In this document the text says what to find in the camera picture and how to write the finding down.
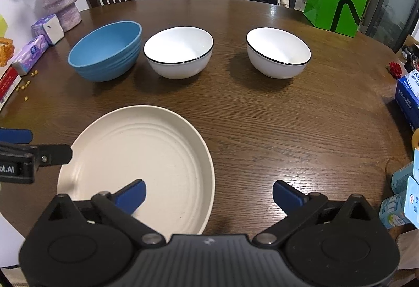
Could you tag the yellow-green snack box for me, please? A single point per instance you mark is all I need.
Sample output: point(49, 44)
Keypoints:
point(5, 48)

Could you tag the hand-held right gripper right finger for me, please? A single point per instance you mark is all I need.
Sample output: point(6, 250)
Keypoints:
point(285, 196)

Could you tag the light blue yogurt cup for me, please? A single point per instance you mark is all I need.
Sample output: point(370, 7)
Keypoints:
point(396, 211)
point(404, 179)

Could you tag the blue ribbed bowl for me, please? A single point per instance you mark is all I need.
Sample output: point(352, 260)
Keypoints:
point(104, 51)

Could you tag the purple tissue pack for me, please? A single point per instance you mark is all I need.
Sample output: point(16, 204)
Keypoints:
point(31, 54)

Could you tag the scattered yellow kernels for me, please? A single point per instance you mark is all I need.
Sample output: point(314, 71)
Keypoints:
point(25, 86)

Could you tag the blue tissue pack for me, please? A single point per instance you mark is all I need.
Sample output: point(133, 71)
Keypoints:
point(409, 100)

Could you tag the yellow mug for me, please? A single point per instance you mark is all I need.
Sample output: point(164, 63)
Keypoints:
point(415, 140)

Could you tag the small red flower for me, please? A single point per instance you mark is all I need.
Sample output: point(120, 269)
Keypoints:
point(394, 69)

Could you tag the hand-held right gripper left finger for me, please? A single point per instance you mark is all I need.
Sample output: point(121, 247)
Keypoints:
point(132, 196)

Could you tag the pink speckled vase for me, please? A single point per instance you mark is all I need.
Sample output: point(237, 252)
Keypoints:
point(60, 0)

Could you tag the white bowl with black rim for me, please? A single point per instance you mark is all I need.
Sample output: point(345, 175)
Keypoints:
point(278, 51)
point(178, 51)

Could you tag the red box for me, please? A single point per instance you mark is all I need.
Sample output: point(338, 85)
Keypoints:
point(8, 85)

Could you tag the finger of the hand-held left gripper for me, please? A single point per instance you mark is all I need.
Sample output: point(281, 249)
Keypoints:
point(52, 154)
point(14, 135)

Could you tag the purple and white box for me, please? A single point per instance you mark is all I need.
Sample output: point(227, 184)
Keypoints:
point(49, 30)

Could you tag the cream round plate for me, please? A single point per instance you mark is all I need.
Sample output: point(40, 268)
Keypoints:
point(144, 156)

